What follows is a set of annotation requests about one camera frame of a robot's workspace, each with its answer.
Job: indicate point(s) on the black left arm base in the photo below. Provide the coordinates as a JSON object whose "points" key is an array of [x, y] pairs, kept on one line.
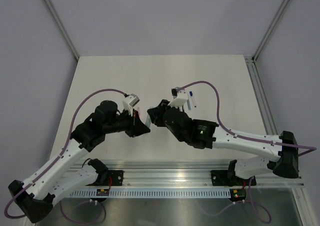
{"points": [[105, 176]]}

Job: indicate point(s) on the white slotted cable duct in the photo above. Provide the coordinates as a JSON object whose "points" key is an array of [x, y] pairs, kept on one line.
{"points": [[183, 193]]}

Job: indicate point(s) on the white marker pen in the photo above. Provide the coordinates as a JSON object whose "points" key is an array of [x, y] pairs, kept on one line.
{"points": [[192, 99]]}

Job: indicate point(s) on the right aluminium corner post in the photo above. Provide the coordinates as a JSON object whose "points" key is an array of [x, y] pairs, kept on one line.
{"points": [[271, 28]]}

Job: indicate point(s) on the controller board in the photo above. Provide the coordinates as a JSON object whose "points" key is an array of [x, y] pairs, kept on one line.
{"points": [[103, 192], [238, 193]]}

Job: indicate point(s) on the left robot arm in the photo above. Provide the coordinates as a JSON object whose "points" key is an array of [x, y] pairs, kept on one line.
{"points": [[37, 194]]}

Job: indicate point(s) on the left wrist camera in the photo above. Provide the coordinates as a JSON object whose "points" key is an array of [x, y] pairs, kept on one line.
{"points": [[129, 102]]}

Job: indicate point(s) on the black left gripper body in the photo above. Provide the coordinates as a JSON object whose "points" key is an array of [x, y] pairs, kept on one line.
{"points": [[131, 131]]}

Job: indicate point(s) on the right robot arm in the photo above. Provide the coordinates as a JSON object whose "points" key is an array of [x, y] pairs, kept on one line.
{"points": [[271, 153]]}

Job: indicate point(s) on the light blue pen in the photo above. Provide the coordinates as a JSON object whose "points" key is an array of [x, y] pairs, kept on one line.
{"points": [[188, 105]]}

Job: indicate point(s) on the aluminium corner post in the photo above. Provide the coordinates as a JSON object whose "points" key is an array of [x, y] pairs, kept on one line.
{"points": [[61, 28], [271, 28]]}

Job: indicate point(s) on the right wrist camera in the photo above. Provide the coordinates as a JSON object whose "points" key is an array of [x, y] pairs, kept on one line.
{"points": [[180, 97]]}

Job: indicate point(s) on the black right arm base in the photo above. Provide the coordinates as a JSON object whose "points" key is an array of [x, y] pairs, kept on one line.
{"points": [[227, 177]]}

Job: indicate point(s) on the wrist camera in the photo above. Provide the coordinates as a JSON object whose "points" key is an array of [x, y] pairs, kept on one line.
{"points": [[180, 97], [129, 102]]}

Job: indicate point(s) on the left aluminium corner post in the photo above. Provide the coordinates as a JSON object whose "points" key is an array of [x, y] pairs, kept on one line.
{"points": [[61, 28]]}

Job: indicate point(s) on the right side aluminium rail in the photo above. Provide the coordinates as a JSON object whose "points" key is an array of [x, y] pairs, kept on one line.
{"points": [[261, 97]]}

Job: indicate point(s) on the right controller board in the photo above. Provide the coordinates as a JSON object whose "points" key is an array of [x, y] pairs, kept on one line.
{"points": [[238, 193]]}

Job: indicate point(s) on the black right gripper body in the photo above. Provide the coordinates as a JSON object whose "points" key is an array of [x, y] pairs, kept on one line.
{"points": [[159, 122]]}

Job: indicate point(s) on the green highlighter pen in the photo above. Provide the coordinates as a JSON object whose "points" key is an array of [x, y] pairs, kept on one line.
{"points": [[148, 121]]}

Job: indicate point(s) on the aluminium rail frame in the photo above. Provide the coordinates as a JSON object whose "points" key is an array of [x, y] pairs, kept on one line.
{"points": [[179, 174]]}

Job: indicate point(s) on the left controller board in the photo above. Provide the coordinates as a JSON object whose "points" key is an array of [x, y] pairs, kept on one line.
{"points": [[103, 192]]}

